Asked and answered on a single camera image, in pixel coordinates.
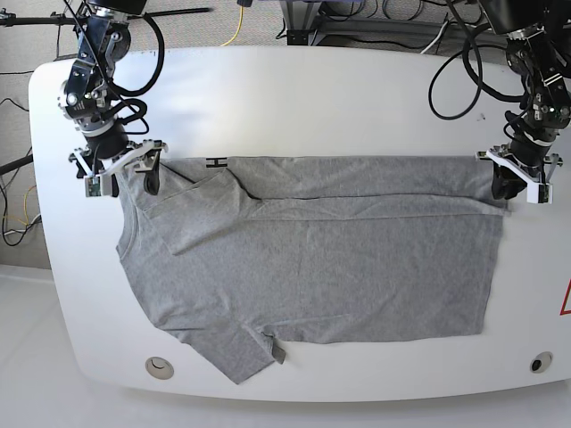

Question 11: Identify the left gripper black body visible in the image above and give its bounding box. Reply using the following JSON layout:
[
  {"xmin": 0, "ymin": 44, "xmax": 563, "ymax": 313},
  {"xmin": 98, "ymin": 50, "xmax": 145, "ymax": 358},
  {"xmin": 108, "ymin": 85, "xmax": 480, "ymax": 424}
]
[{"xmin": 509, "ymin": 134, "xmax": 552, "ymax": 172}]

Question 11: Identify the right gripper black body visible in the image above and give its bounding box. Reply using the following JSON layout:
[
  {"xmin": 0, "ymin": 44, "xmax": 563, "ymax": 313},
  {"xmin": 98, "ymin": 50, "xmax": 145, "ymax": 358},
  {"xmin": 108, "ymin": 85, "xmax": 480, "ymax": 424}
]
[{"xmin": 86, "ymin": 124, "xmax": 129, "ymax": 160}]

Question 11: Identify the grey T-shirt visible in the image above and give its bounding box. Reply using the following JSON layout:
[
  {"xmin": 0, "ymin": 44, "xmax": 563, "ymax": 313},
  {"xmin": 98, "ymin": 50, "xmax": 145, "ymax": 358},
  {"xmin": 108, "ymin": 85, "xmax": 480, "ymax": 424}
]
[{"xmin": 117, "ymin": 157, "xmax": 509, "ymax": 383}]

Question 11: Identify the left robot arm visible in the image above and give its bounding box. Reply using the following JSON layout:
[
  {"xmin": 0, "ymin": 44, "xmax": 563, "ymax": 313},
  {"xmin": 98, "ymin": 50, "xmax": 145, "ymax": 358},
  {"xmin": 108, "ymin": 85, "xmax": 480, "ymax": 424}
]
[{"xmin": 447, "ymin": 1, "xmax": 570, "ymax": 204}]

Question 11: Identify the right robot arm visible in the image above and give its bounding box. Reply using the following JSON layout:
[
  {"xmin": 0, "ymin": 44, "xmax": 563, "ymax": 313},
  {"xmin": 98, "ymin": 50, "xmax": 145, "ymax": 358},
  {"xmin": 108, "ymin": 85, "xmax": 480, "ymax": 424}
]
[{"xmin": 58, "ymin": 1, "xmax": 167, "ymax": 197}]

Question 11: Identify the red triangle warning sticker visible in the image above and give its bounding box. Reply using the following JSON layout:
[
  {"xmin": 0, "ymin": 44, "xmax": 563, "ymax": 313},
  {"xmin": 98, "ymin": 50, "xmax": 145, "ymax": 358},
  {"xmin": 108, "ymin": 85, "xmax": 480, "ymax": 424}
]
[{"xmin": 559, "ymin": 281, "xmax": 571, "ymax": 316}]

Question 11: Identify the black tripod stand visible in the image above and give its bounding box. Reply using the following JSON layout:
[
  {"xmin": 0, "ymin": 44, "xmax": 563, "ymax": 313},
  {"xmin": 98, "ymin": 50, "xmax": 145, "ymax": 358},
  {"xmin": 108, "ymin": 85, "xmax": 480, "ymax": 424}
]
[{"xmin": 0, "ymin": 0, "xmax": 211, "ymax": 62}]

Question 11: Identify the right table grommet hole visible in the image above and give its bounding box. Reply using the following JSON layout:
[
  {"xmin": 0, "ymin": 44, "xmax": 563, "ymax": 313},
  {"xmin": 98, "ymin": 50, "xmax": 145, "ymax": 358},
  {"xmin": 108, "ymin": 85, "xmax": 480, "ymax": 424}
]
[{"xmin": 530, "ymin": 351, "xmax": 553, "ymax": 374}]

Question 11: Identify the table grommet hole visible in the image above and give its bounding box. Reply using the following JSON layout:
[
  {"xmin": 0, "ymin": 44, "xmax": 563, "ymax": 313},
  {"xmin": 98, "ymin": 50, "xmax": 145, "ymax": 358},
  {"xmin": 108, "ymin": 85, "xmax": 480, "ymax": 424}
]
[
  {"xmin": 145, "ymin": 357, "xmax": 174, "ymax": 381},
  {"xmin": 530, "ymin": 351, "xmax": 553, "ymax": 374}
]

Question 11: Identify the left table grommet hole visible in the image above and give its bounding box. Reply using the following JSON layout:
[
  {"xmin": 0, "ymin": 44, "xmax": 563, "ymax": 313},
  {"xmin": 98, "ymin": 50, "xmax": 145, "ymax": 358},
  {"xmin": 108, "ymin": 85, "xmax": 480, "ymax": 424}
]
[{"xmin": 145, "ymin": 357, "xmax": 174, "ymax": 381}]

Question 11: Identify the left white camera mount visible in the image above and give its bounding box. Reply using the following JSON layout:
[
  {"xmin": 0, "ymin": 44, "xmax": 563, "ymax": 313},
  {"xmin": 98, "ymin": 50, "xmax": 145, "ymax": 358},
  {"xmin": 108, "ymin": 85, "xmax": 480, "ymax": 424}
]
[{"xmin": 476, "ymin": 146, "xmax": 564, "ymax": 204}]

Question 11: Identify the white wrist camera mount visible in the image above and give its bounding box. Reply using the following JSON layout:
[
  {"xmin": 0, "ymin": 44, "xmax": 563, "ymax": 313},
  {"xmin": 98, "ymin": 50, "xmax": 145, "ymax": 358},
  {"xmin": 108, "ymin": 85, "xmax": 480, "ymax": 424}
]
[{"xmin": 68, "ymin": 139, "xmax": 169, "ymax": 197}]

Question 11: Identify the black floor cables left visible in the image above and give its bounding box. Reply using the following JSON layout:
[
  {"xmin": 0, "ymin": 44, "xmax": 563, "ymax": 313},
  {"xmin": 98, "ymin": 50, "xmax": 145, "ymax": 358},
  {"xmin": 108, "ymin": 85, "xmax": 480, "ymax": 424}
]
[{"xmin": 0, "ymin": 96, "xmax": 42, "ymax": 246}]

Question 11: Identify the white cable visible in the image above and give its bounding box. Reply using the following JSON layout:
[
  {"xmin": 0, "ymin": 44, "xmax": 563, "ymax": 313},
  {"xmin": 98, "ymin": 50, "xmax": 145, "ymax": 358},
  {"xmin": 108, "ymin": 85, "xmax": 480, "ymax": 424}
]
[{"xmin": 418, "ymin": 17, "xmax": 543, "ymax": 55}]

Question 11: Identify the yellow cable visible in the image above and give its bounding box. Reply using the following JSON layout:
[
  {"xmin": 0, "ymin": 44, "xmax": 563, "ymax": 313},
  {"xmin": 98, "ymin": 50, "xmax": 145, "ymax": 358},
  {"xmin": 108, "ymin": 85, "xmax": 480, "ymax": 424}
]
[{"xmin": 221, "ymin": 4, "xmax": 245, "ymax": 47}]

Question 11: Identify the aluminium frame stand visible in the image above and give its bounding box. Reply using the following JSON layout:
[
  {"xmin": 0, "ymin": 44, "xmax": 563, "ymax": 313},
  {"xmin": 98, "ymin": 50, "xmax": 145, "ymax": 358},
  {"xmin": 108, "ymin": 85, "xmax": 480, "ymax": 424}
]
[{"xmin": 277, "ymin": 1, "xmax": 528, "ymax": 55}]

